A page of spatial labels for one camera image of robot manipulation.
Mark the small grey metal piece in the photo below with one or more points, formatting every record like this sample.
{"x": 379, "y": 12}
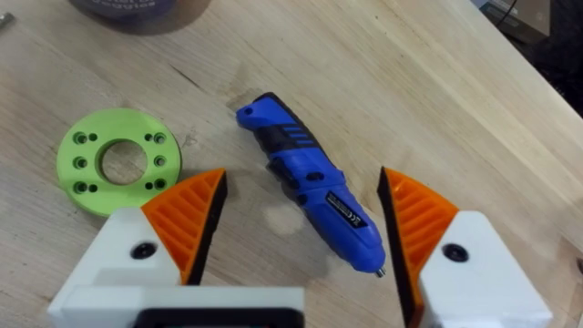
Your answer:
{"x": 4, "y": 19}

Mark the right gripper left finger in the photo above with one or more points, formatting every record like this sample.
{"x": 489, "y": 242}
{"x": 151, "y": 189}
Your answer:
{"x": 173, "y": 228}

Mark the blue electric screwdriver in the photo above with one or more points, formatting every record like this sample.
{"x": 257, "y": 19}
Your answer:
{"x": 314, "y": 182}

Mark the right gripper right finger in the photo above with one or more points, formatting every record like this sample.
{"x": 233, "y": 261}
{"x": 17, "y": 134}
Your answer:
{"x": 437, "y": 255}

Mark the green disc with holes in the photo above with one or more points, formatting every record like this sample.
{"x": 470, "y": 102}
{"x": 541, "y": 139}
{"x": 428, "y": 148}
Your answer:
{"x": 86, "y": 182}

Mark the dark round tub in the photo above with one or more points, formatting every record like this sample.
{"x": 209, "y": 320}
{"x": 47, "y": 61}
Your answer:
{"x": 127, "y": 9}

